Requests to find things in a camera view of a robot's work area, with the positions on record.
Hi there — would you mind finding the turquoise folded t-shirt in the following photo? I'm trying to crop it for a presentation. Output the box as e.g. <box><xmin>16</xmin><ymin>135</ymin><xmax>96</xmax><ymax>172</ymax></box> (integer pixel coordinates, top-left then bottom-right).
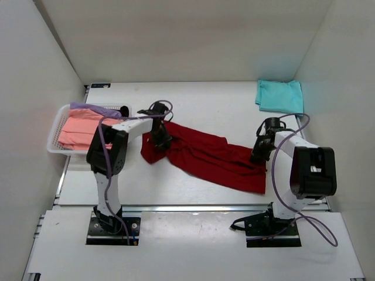
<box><xmin>255</xmin><ymin>80</ymin><xmax>304</xmax><ymax>114</ymax></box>

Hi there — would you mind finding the purple t-shirt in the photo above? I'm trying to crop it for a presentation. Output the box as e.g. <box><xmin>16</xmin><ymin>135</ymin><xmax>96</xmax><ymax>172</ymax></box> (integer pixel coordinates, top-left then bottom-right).
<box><xmin>70</xmin><ymin>102</ymin><xmax>122</xmax><ymax>119</ymax></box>

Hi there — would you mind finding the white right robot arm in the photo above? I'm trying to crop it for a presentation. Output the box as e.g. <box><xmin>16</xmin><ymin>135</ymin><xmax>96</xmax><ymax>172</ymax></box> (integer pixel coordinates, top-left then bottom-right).
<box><xmin>250</xmin><ymin>117</ymin><xmax>337</xmax><ymax>235</ymax></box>

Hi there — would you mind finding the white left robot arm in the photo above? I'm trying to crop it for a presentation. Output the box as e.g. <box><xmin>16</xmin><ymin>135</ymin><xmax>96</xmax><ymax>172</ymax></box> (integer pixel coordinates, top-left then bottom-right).
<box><xmin>86</xmin><ymin>100</ymin><xmax>173</xmax><ymax>236</ymax></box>

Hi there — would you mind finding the red t-shirt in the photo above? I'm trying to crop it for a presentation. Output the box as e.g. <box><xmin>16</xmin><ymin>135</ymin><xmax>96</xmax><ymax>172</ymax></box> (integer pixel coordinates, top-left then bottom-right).
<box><xmin>141</xmin><ymin>122</ymin><xmax>267</xmax><ymax>194</ymax></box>

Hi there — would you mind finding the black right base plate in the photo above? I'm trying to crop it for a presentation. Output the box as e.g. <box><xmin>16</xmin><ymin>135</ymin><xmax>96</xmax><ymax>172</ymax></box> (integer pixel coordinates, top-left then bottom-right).
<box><xmin>230</xmin><ymin>210</ymin><xmax>302</xmax><ymax>248</ymax></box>

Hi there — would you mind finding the blue label sticker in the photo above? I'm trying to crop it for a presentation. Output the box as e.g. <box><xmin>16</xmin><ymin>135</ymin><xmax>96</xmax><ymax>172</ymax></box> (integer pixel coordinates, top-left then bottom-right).
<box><xmin>90</xmin><ymin>83</ymin><xmax>111</xmax><ymax>88</ymax></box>

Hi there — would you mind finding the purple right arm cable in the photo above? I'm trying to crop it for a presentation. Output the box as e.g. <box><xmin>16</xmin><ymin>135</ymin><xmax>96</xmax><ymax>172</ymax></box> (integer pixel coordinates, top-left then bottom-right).
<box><xmin>246</xmin><ymin>113</ymin><xmax>339</xmax><ymax>248</ymax></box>

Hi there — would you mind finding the aluminium table rail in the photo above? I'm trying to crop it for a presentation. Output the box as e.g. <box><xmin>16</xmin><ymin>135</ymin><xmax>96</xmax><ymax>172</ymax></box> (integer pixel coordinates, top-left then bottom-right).
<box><xmin>52</xmin><ymin>203</ymin><xmax>330</xmax><ymax>213</ymax></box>

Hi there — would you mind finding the pink t-shirt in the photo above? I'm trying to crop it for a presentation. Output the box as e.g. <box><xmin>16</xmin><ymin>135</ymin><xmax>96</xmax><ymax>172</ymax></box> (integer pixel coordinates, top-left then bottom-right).
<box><xmin>58</xmin><ymin>109</ymin><xmax>123</xmax><ymax>151</ymax></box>

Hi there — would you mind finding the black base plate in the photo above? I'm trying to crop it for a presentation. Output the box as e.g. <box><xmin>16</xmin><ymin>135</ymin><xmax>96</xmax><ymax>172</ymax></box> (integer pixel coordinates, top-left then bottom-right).
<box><xmin>230</xmin><ymin>210</ymin><xmax>302</xmax><ymax>248</ymax></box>
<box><xmin>86</xmin><ymin>212</ymin><xmax>141</xmax><ymax>246</ymax></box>

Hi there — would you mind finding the white plastic basket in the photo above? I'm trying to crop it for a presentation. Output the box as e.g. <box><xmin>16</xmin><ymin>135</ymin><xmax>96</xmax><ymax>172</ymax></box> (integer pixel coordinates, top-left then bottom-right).
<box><xmin>47</xmin><ymin>102</ymin><xmax>132</xmax><ymax>156</ymax></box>

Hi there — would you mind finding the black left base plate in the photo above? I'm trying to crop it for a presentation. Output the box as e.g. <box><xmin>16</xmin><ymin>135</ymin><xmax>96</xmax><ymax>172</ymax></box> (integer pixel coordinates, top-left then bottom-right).
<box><xmin>86</xmin><ymin>212</ymin><xmax>141</xmax><ymax>246</ymax></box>

